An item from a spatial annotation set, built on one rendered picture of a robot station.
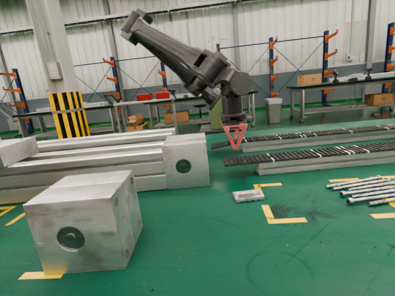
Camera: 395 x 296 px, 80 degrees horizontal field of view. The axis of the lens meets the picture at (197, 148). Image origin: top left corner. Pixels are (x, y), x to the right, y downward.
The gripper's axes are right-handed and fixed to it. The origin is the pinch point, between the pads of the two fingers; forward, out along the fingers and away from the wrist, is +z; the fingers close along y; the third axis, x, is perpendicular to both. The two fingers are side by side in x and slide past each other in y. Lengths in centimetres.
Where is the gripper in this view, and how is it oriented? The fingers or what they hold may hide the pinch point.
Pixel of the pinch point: (234, 143)
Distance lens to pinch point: 72.7
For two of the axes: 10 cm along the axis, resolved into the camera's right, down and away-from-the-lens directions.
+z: 1.0, 9.7, 2.4
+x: 9.9, -0.9, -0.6
